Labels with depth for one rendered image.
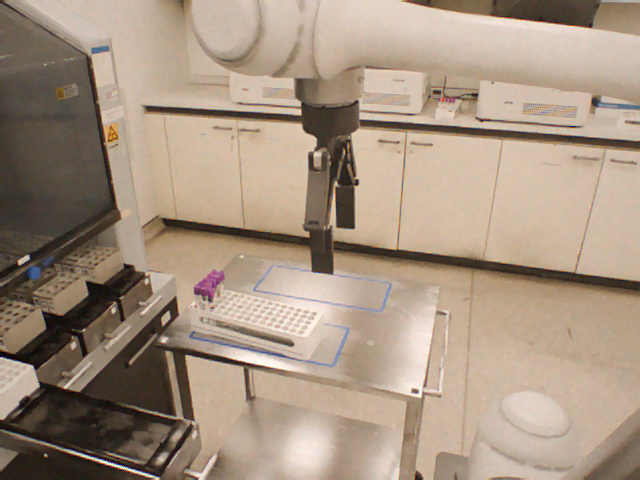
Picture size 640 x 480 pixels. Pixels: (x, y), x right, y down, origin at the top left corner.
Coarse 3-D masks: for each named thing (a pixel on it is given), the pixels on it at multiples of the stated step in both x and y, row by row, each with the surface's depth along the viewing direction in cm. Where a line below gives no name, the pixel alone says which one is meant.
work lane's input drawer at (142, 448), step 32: (32, 416) 97; (64, 416) 97; (96, 416) 97; (128, 416) 97; (160, 416) 96; (32, 448) 92; (64, 448) 90; (96, 448) 89; (128, 448) 90; (160, 448) 89; (192, 448) 94
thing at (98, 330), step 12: (108, 300) 131; (84, 312) 128; (96, 312) 126; (108, 312) 129; (60, 324) 123; (72, 324) 122; (84, 324) 122; (96, 324) 125; (108, 324) 130; (120, 324) 135; (84, 336) 121; (96, 336) 126; (108, 336) 128; (120, 336) 128; (108, 348) 124
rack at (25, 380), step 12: (0, 360) 102; (12, 360) 102; (0, 372) 100; (12, 372) 99; (24, 372) 99; (0, 384) 96; (12, 384) 96; (24, 384) 98; (36, 384) 101; (0, 396) 93; (12, 396) 96; (24, 396) 99; (0, 408) 93; (12, 408) 96
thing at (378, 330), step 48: (240, 288) 136; (288, 288) 136; (336, 288) 136; (384, 288) 136; (432, 288) 136; (192, 336) 117; (336, 336) 117; (384, 336) 117; (432, 336) 143; (336, 384) 104; (384, 384) 103; (240, 432) 160; (288, 432) 161; (336, 432) 161; (384, 432) 160
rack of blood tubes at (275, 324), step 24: (192, 312) 116; (216, 312) 116; (240, 312) 115; (264, 312) 116; (288, 312) 116; (312, 312) 115; (240, 336) 114; (264, 336) 116; (288, 336) 108; (312, 336) 110
